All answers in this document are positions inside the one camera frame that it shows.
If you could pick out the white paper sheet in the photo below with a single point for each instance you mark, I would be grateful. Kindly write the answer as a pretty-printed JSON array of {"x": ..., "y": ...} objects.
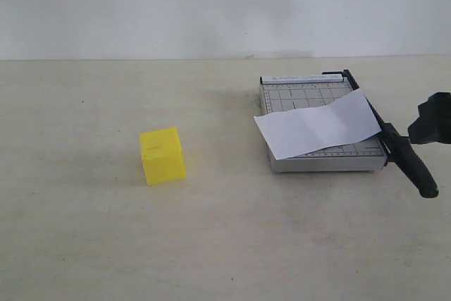
[{"x": 345, "y": 121}]

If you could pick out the yellow foam cube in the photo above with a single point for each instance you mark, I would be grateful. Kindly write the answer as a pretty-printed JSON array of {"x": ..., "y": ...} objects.
[{"x": 162, "y": 156}]

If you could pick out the grey paper cutter base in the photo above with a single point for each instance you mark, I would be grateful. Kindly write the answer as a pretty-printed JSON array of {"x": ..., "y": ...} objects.
[{"x": 284, "y": 93}]

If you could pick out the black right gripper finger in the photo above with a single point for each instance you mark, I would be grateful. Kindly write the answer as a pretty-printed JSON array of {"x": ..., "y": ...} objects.
[{"x": 433, "y": 123}]

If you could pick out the black cutter blade arm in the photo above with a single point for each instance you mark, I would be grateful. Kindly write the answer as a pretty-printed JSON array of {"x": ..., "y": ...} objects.
[{"x": 400, "y": 152}]

